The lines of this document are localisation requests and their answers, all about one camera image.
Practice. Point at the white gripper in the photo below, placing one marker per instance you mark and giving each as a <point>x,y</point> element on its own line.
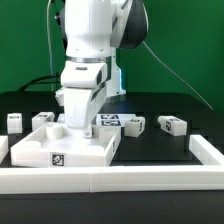
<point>82,103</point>

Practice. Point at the white square table top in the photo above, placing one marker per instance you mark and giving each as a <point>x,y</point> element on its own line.
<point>56,145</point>

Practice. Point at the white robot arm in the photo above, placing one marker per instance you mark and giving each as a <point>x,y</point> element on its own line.
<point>94,31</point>

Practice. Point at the white fiducial marker sheet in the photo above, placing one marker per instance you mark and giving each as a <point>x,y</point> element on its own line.
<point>99,119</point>

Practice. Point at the white U-shaped workspace fence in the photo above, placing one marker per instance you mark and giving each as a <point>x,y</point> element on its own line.
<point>207,175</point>

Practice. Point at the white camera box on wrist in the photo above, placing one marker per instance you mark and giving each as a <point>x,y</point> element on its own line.
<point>83,75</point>

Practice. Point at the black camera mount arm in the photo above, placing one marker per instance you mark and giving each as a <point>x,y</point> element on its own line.
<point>60,19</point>

